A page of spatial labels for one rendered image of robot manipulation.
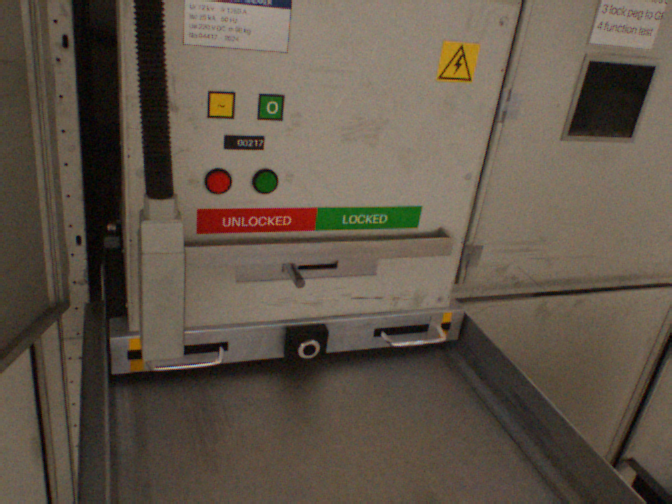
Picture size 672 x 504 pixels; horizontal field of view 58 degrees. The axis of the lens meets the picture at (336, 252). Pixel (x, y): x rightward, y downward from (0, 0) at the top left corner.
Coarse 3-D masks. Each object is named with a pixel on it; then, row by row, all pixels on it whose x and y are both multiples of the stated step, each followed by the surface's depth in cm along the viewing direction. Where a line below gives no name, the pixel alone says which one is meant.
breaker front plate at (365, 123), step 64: (128, 0) 64; (320, 0) 70; (384, 0) 72; (448, 0) 75; (512, 0) 78; (128, 64) 66; (192, 64) 68; (256, 64) 71; (320, 64) 73; (384, 64) 76; (128, 128) 69; (192, 128) 72; (256, 128) 74; (320, 128) 77; (384, 128) 80; (448, 128) 83; (128, 192) 73; (192, 192) 75; (256, 192) 78; (320, 192) 81; (384, 192) 84; (448, 192) 88; (448, 256) 93; (192, 320) 84; (256, 320) 87
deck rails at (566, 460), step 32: (448, 352) 100; (480, 352) 96; (128, 384) 83; (480, 384) 93; (512, 384) 88; (128, 416) 78; (512, 416) 87; (544, 416) 82; (128, 448) 73; (544, 448) 82; (576, 448) 76; (128, 480) 69; (576, 480) 76; (608, 480) 71
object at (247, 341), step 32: (128, 320) 84; (288, 320) 89; (320, 320) 90; (352, 320) 91; (384, 320) 93; (416, 320) 96; (128, 352) 81; (192, 352) 85; (224, 352) 86; (256, 352) 88
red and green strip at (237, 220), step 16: (240, 208) 78; (256, 208) 79; (272, 208) 80; (288, 208) 81; (304, 208) 81; (320, 208) 82; (336, 208) 83; (352, 208) 84; (368, 208) 85; (384, 208) 86; (400, 208) 86; (416, 208) 87; (208, 224) 78; (224, 224) 79; (240, 224) 79; (256, 224) 80; (272, 224) 81; (288, 224) 82; (304, 224) 83; (320, 224) 83; (336, 224) 84; (352, 224) 85; (368, 224) 86; (384, 224) 87; (400, 224) 88; (416, 224) 89
